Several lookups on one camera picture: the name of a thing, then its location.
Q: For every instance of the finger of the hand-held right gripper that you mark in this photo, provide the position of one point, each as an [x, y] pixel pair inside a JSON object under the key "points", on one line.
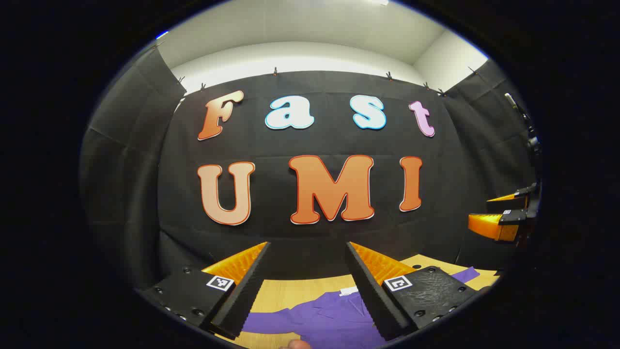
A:
{"points": [[489, 227], [508, 204]]}

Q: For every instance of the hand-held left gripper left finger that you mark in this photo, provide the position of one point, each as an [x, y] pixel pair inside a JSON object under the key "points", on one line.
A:
{"points": [[244, 295]]}

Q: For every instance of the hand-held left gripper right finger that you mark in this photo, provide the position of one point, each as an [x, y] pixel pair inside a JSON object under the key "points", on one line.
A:
{"points": [[373, 295]]}

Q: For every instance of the purple shirt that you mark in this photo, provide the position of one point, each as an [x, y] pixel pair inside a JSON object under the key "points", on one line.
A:
{"points": [[329, 315]]}

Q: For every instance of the black backdrop cloth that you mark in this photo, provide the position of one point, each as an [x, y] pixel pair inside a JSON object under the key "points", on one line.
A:
{"points": [[310, 232]]}

